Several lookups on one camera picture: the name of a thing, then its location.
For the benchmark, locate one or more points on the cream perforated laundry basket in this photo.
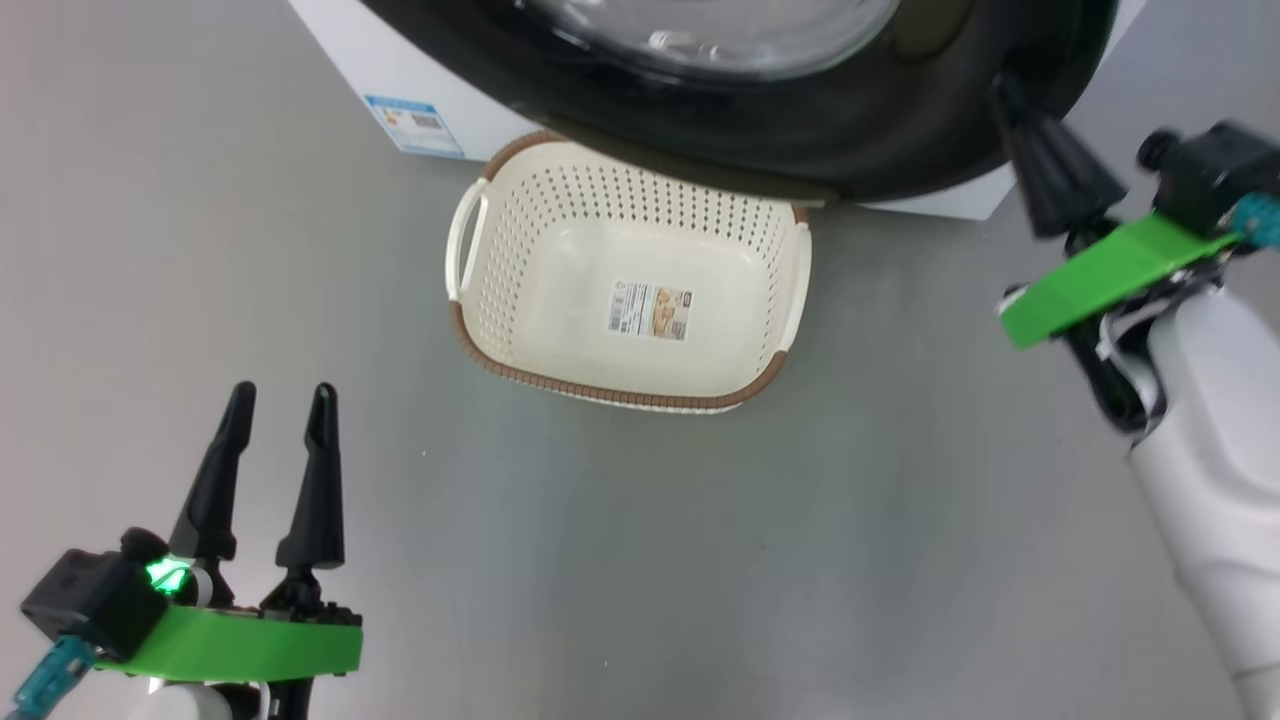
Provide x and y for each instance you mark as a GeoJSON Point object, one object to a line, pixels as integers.
{"type": "Point", "coordinates": [560, 290]}

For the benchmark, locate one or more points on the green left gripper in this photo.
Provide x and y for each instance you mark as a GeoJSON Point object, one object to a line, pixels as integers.
{"type": "Point", "coordinates": [250, 645]}

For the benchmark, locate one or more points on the white front-load washing machine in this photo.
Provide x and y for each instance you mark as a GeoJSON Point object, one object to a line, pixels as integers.
{"type": "Point", "coordinates": [350, 50]}

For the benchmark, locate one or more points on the paper basket product label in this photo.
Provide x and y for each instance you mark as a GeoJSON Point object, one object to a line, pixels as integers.
{"type": "Point", "coordinates": [650, 310]}

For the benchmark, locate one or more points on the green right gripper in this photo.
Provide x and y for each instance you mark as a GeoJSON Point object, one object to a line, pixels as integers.
{"type": "Point", "coordinates": [1100, 280]}

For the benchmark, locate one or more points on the blue energy label sticker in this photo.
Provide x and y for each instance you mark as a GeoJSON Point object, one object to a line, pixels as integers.
{"type": "Point", "coordinates": [415, 125]}

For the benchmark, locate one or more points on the grey washing machine door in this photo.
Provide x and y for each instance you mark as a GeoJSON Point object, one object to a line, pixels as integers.
{"type": "Point", "coordinates": [800, 130]}

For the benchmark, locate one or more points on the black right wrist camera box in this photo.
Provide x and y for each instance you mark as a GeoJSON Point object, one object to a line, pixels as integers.
{"type": "Point", "coordinates": [1215, 175]}

